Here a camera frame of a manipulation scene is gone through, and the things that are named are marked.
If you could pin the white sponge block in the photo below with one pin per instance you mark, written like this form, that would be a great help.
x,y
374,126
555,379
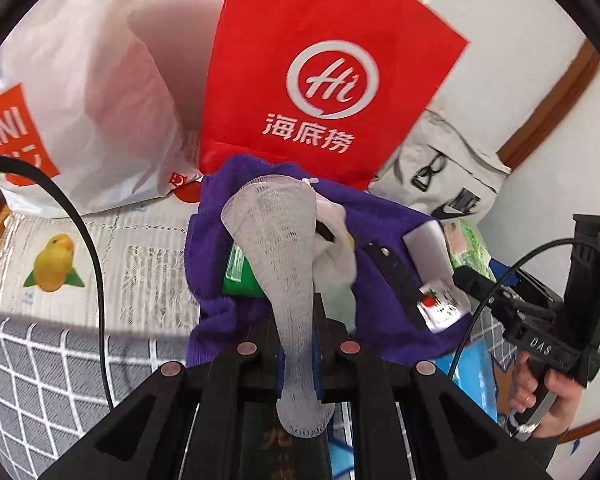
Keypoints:
x,y
430,250

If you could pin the person's right hand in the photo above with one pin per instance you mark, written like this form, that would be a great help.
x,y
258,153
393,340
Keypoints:
x,y
560,405

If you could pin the person's right forearm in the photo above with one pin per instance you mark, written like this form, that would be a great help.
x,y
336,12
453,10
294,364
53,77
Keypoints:
x,y
550,447

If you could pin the red paper shopping bag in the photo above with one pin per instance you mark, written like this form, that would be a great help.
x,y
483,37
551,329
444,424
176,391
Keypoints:
x,y
330,35

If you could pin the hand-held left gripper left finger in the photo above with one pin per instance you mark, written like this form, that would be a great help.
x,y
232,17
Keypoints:
x,y
220,385

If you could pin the white plastic shopping bag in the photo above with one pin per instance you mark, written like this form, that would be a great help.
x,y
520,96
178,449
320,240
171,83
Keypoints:
x,y
80,110

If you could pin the white fruit print packet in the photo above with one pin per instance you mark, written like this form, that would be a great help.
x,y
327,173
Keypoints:
x,y
442,307

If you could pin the grey canvas bag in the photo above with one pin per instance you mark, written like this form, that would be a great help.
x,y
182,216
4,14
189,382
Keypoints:
x,y
440,170

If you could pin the fruit print bed sheet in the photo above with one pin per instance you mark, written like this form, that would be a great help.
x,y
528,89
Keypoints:
x,y
140,270

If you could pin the blue star mat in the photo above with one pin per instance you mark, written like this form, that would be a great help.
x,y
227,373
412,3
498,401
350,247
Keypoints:
x,y
340,445

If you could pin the purple towel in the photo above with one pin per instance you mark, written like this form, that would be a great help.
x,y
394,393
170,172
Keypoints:
x,y
380,210

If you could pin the white mesh sleeve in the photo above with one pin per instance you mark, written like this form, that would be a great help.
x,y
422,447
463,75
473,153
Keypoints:
x,y
275,240

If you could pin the dark green tin box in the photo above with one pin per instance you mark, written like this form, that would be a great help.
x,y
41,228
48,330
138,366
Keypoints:
x,y
260,450

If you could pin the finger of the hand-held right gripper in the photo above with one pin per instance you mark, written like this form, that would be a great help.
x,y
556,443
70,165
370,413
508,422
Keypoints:
x,y
502,272
475,282

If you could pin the green tissue packet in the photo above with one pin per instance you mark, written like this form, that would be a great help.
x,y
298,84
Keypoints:
x,y
237,275

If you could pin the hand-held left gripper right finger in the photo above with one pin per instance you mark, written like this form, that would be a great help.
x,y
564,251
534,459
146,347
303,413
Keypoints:
x,y
350,370

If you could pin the wooden door frame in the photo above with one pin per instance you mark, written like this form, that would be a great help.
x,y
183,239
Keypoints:
x,y
555,105

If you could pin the white glove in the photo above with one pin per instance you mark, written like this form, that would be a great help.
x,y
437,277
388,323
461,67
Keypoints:
x,y
335,260

